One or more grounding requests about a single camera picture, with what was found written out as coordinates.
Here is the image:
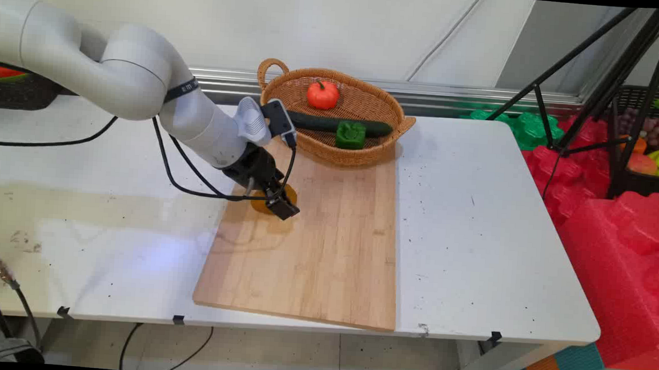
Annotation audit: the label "orange toy fruit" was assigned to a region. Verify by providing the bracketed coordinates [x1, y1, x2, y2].
[250, 182, 299, 218]

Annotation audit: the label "wooden cutting board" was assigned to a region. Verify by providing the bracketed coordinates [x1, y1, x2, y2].
[191, 130, 408, 333]

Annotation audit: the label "grey black floor equipment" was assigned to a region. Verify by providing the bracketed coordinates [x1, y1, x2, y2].
[0, 336, 46, 366]

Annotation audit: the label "black camera cable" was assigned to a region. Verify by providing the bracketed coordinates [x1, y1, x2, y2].
[147, 116, 299, 205]

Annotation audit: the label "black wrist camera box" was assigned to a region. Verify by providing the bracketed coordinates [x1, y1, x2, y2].
[259, 98, 300, 148]

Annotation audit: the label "aluminium wall rail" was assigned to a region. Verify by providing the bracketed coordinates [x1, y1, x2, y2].
[188, 67, 586, 119]

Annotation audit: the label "red toy tomato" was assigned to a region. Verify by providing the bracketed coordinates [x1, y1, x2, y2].
[306, 79, 341, 111]

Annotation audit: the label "green foam mat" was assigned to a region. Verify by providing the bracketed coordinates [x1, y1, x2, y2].
[459, 107, 566, 154]

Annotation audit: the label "large red foam mat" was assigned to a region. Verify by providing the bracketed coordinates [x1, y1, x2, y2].
[549, 187, 659, 370]

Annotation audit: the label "white table leg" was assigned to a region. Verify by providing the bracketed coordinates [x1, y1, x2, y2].
[456, 336, 575, 370]

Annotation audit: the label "black strap on arm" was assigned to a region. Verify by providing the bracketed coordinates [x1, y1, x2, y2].
[164, 75, 200, 106]

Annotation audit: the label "black cable with metal connector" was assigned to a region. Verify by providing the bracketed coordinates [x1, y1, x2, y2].
[0, 238, 49, 351]

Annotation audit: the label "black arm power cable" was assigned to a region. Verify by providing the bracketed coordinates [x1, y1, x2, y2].
[0, 109, 119, 154]

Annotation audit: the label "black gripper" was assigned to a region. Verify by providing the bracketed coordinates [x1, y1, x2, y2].
[220, 143, 304, 223]

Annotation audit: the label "dark green toy cucumber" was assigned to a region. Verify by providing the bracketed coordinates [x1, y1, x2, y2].
[284, 110, 395, 140]

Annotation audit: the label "green toy bell pepper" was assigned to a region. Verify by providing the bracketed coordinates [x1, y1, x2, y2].
[335, 121, 368, 151]

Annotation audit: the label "orange toy peach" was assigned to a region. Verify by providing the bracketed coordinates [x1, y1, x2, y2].
[627, 152, 659, 176]

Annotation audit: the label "black floor cable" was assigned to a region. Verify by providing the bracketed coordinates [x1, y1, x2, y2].
[163, 324, 214, 370]
[119, 321, 145, 370]

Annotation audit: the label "black woven basket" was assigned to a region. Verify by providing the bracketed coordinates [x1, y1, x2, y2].
[0, 62, 64, 116]

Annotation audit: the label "red toy vegetable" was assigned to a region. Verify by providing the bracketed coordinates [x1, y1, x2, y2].
[0, 65, 29, 82]

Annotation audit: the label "purple toy grapes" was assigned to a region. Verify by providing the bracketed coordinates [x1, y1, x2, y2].
[618, 107, 659, 150]

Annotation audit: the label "black tripod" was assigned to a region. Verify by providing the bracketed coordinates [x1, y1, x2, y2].
[480, 0, 659, 207]

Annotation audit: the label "brown wicker basket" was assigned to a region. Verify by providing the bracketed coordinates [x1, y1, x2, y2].
[252, 58, 420, 171]

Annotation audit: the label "small red foam mat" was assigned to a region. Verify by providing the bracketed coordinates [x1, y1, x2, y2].
[518, 112, 617, 228]

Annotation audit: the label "black plastic crate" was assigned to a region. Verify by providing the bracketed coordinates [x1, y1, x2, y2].
[608, 85, 659, 201]

